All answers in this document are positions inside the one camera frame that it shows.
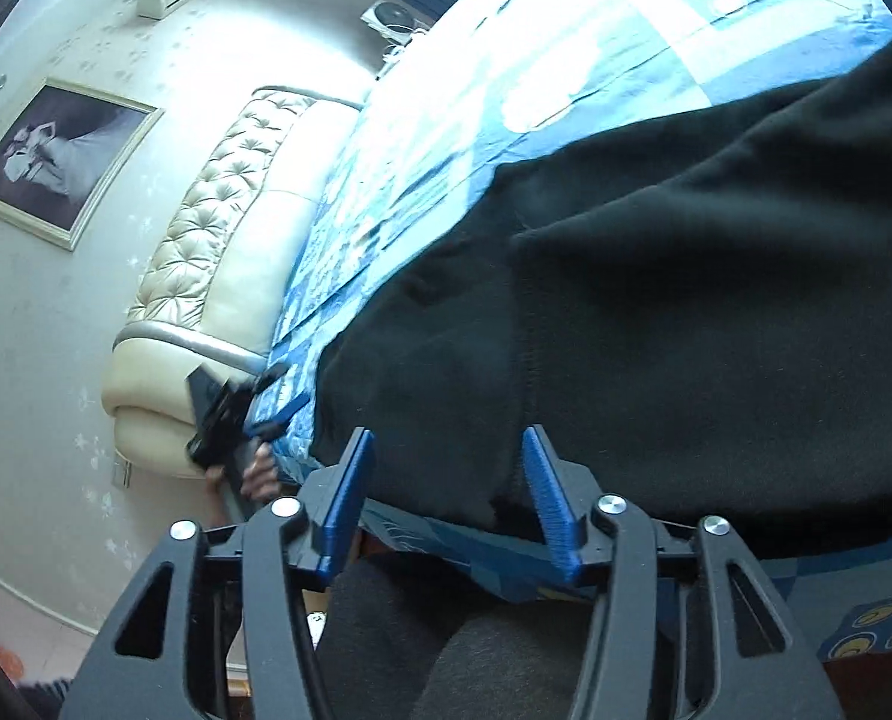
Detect person's leg in grey trousers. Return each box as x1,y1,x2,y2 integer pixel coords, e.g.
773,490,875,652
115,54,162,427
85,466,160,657
318,559,604,720

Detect person's left hand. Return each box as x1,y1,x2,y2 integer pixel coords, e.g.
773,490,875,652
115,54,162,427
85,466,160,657
206,442,280,505

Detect white box fan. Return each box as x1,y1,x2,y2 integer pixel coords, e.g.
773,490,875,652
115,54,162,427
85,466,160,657
362,0,424,42

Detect blue patterned bedspread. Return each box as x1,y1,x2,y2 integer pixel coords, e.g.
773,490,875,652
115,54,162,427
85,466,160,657
247,0,892,661

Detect cream tufted headboard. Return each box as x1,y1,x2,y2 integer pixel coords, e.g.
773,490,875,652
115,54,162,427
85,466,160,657
101,86,368,481

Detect black pants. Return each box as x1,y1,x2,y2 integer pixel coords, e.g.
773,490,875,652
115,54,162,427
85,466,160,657
307,34,892,563

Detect framed wall picture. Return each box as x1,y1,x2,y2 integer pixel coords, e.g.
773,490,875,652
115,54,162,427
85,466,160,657
0,77,166,252

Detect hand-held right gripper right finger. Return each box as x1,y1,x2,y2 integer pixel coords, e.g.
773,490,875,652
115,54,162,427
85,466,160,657
521,424,844,720

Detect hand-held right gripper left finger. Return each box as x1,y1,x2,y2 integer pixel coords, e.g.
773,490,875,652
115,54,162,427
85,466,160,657
57,427,378,720

